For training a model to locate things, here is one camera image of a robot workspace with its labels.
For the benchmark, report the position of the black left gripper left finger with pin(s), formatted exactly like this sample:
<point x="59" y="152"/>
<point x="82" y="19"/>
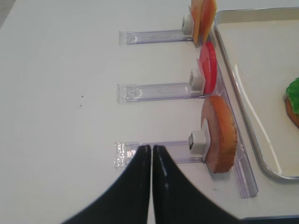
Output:
<point x="127" y="200"/>

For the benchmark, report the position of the bun slice in left rack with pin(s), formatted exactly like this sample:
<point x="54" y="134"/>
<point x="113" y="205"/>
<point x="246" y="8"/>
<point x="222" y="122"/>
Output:
<point x="223" y="134"/>

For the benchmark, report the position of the white rectangular tray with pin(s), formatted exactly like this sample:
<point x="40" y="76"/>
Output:
<point x="260" y="48"/>

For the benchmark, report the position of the orange cheese slice outer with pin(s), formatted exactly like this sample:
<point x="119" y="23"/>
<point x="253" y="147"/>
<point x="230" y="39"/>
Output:
<point x="197" y="12"/>

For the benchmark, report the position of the yellow cheese slice inner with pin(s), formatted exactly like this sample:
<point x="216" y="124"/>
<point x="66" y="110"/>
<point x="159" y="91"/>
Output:
<point x="208" y="14"/>

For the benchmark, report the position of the bottom bun slice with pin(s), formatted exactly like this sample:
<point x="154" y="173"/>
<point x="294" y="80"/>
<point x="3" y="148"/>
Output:
<point x="292" y="116"/>

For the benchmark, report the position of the green lettuce leaf on tray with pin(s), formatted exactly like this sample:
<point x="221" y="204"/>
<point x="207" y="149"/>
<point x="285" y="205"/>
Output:
<point x="292" y="92"/>

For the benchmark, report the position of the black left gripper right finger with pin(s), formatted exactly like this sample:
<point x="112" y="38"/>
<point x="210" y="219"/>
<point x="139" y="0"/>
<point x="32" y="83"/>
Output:
<point x="176" y="200"/>

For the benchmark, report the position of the red tomato slice in rack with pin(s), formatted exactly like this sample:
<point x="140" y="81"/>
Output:
<point x="208" y="63"/>

